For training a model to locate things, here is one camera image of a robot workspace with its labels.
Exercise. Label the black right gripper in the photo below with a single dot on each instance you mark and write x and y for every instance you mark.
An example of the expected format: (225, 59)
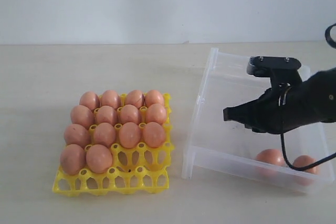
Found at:
(273, 112)

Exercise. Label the brown egg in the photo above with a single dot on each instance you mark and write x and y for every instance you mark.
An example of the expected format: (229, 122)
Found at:
(110, 98)
(107, 114)
(72, 159)
(129, 135)
(135, 98)
(130, 113)
(77, 134)
(305, 160)
(104, 134)
(99, 158)
(90, 100)
(82, 115)
(154, 134)
(156, 113)
(271, 156)
(154, 97)

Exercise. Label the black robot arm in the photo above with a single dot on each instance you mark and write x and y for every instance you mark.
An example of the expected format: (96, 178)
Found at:
(320, 90)

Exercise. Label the clear plastic bin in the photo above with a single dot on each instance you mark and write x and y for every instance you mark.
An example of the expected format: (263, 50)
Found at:
(229, 147)

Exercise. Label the yellow plastic egg tray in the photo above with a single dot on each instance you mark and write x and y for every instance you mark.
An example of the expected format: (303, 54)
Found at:
(139, 168)

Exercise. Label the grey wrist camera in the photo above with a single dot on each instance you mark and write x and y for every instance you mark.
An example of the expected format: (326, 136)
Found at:
(280, 70)

